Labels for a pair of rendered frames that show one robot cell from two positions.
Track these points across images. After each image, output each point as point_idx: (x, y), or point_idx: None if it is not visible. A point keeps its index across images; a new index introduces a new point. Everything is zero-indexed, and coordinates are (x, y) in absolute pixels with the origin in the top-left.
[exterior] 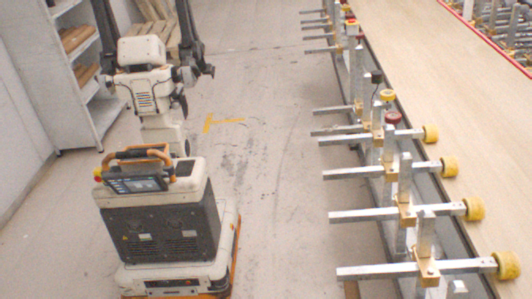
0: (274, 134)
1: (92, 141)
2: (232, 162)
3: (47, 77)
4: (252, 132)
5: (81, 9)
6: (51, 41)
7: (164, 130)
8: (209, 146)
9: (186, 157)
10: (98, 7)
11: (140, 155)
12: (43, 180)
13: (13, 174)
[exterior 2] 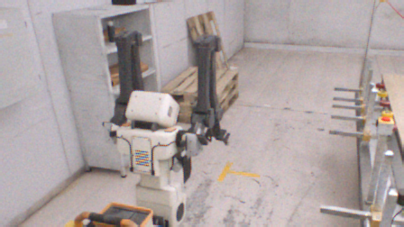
0: (283, 199)
1: (117, 165)
2: (234, 220)
3: (92, 102)
4: (263, 192)
5: (141, 48)
6: (101, 72)
7: (158, 191)
8: (218, 196)
9: (176, 222)
10: (123, 56)
11: (113, 223)
12: (65, 192)
13: (36, 182)
